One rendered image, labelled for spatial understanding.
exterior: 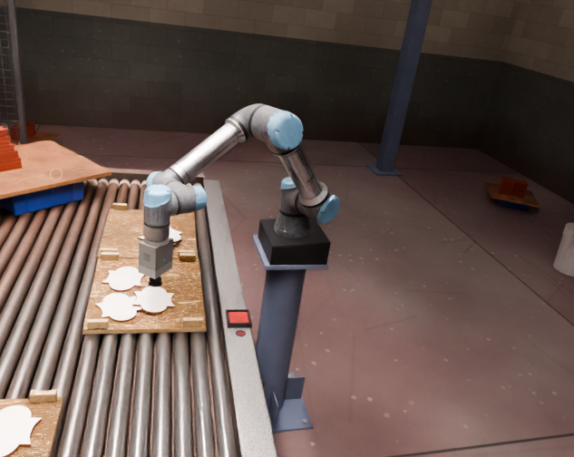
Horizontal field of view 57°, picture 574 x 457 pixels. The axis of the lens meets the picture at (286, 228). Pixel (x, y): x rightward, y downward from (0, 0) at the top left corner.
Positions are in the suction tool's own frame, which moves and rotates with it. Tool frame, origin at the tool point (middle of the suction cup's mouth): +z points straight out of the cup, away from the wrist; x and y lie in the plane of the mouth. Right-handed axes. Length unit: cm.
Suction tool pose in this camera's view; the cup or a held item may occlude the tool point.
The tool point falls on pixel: (155, 283)
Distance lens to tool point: 167.9
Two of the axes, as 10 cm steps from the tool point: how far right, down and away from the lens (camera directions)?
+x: 8.9, 3.0, -3.4
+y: -4.3, 3.4, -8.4
